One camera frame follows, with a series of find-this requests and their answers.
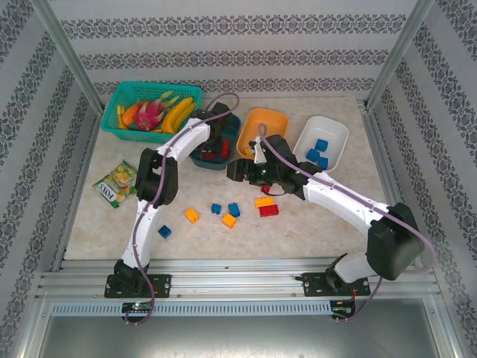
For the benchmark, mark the white plastic container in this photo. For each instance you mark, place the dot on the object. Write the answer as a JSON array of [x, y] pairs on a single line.
[[328, 128]]

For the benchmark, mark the green Foxs candy bag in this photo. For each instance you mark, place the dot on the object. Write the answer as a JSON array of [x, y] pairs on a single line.
[[115, 184]]

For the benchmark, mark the aluminium side rail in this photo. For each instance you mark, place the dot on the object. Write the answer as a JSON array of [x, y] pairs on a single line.
[[78, 192], [384, 156]]

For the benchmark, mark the small yellow toy fruit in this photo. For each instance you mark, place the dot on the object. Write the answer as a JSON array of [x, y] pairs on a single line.
[[120, 116]]

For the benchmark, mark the red two-by-four lego brick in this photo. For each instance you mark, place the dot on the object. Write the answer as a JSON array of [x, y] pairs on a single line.
[[269, 211]]

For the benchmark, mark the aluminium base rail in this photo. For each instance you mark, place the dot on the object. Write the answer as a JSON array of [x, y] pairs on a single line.
[[231, 279]]

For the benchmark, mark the orange plastic container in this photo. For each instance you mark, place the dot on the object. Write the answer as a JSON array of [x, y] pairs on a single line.
[[268, 123]]

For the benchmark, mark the yellow toy banana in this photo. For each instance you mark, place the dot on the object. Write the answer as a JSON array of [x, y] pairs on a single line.
[[185, 120], [179, 112]]

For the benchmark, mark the red square lego brick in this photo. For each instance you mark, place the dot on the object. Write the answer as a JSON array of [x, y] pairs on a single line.
[[226, 147]]

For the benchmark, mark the small circuit board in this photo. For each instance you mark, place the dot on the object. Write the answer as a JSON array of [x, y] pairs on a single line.
[[138, 306], [344, 310]]

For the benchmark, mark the pink toy dragon fruit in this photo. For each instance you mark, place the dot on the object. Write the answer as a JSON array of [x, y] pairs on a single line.
[[145, 117]]

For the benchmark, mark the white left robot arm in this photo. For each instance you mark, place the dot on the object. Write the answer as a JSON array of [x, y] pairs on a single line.
[[186, 136]]

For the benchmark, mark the green plastic basket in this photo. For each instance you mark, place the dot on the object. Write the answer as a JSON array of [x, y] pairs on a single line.
[[123, 132]]

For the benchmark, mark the long red lego brick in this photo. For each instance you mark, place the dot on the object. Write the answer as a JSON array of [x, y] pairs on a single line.
[[208, 155]]

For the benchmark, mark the teal plastic container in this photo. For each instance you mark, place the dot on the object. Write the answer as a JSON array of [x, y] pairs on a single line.
[[233, 130]]

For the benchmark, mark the orange toy fruit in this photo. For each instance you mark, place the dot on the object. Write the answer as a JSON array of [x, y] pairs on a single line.
[[129, 115]]

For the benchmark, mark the yellow two-by-four lego brick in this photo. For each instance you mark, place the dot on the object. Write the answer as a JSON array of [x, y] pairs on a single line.
[[264, 201]]

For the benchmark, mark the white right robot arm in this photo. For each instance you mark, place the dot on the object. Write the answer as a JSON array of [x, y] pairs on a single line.
[[335, 197]]

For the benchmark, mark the aluminium frame post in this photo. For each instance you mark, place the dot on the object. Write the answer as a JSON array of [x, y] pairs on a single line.
[[397, 56], [69, 56]]

